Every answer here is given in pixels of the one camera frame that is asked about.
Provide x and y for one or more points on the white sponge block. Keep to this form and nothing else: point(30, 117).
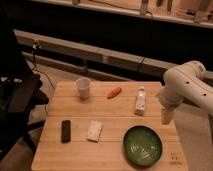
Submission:
point(94, 131)

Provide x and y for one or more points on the black remote control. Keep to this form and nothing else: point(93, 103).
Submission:
point(66, 131)

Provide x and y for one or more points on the orange pepper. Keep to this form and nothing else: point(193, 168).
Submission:
point(114, 92)

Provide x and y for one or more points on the black office chair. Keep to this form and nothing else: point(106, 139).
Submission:
point(19, 94)

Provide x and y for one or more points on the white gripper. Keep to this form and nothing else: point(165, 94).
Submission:
point(170, 100)

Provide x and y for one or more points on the white plastic bottle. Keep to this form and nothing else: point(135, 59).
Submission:
point(140, 101)

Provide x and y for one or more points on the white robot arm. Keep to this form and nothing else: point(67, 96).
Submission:
point(185, 81)

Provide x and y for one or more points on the white paper cup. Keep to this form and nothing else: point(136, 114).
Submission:
point(83, 87)

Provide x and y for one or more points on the green bowl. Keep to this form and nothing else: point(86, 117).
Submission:
point(142, 146)

